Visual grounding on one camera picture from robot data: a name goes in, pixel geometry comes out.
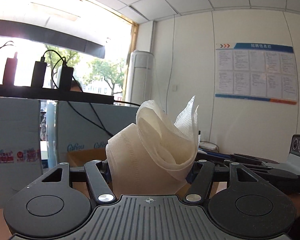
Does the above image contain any blue white notice board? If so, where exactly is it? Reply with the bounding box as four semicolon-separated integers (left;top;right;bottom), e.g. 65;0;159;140
215;43;298;105

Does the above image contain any black power cable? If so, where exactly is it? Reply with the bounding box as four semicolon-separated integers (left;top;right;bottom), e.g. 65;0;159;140
43;49;142;138

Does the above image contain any white fabric shopping bag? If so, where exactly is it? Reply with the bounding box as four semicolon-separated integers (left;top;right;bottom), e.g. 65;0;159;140
106;98;198;181

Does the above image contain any large light blue carton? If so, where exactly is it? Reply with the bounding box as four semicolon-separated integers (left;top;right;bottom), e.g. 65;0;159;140
0;98;43;209

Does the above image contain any white standing air conditioner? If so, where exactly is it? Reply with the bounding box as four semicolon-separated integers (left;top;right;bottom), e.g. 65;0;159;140
125;50;154;105

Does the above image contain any open brown cardboard box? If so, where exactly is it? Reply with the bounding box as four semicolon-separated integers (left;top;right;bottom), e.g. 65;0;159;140
66;147;228;198

